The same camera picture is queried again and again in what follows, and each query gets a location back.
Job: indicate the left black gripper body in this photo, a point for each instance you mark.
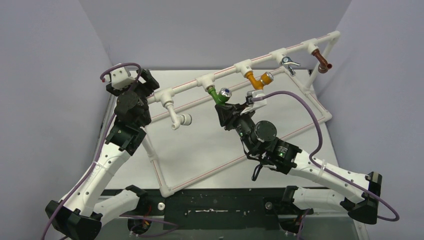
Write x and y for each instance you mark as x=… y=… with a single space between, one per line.
x=144 y=90

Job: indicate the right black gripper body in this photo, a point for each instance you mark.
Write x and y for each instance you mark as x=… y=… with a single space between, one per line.
x=230 y=114

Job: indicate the green plastic faucet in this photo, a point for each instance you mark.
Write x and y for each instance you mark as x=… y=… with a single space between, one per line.
x=220 y=97

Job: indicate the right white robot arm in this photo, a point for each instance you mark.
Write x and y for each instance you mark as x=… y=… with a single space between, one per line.
x=357 y=194

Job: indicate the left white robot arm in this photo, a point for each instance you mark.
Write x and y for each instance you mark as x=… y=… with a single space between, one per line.
x=80 y=214

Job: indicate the white plastic faucet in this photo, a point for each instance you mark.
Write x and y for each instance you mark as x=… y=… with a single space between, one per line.
x=177 y=119

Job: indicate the orange plastic faucet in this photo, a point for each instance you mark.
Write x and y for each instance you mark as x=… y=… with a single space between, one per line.
x=264 y=80

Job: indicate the chrome metal faucet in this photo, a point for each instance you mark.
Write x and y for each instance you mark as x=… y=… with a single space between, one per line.
x=288 y=63

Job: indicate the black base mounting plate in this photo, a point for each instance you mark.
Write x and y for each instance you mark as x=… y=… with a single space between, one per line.
x=222 y=208

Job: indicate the brown plastic faucet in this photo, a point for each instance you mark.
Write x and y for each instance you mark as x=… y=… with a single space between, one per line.
x=323 y=65

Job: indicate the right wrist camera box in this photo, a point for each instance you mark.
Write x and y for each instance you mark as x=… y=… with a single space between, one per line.
x=254 y=100

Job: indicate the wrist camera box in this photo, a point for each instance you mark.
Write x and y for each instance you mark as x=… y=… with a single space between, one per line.
x=119 y=78
x=254 y=100

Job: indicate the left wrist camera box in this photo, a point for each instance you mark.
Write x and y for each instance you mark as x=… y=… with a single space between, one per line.
x=119 y=78

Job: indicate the white PVC pipe frame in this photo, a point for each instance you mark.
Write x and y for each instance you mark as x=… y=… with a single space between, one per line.
x=324 y=44

